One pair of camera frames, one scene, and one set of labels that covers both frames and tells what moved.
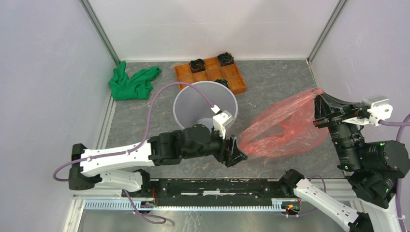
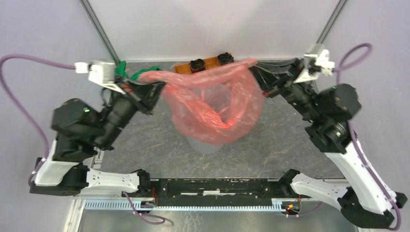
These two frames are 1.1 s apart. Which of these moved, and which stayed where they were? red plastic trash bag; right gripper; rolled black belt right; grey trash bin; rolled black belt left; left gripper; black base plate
Moved: grey trash bin; red plastic trash bag; left gripper; right gripper
Stayed: rolled black belt left; black base plate; rolled black belt right
